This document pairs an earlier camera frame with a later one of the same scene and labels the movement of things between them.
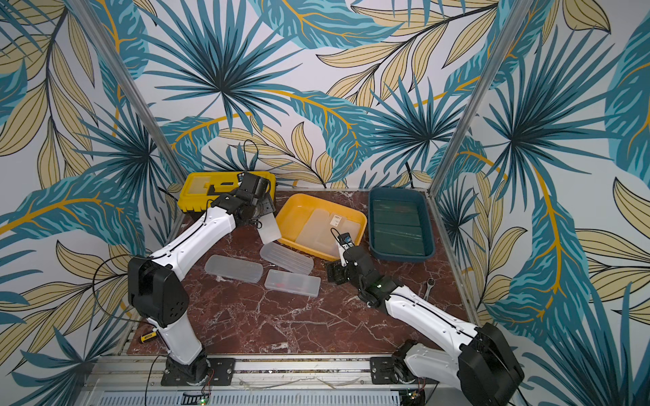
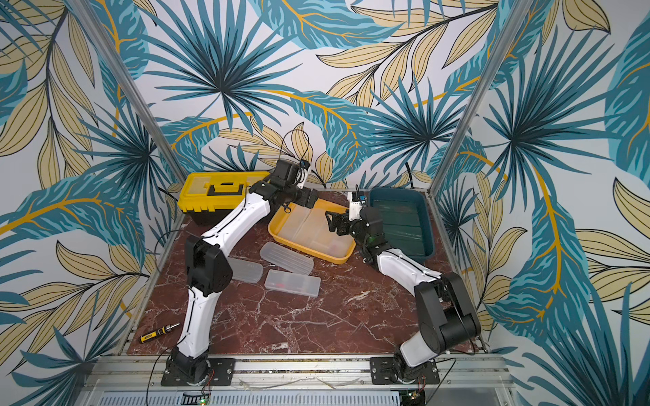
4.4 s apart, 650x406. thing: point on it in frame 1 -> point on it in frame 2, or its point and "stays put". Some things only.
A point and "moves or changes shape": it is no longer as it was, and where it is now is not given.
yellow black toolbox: x=203 y=188 stays put
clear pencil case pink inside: x=297 y=283 stays put
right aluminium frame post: x=509 y=29 stays put
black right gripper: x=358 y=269 -> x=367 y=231
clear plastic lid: x=234 y=267 stays put
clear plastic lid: x=316 y=233 stays put
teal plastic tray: x=400 y=225 stays put
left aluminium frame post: x=130 y=88 stays put
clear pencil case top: x=269 y=231 -> x=294 y=222
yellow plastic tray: x=315 y=227 stays put
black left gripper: x=269 y=204 -> x=304 y=196
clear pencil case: x=353 y=228 moves or changes shape
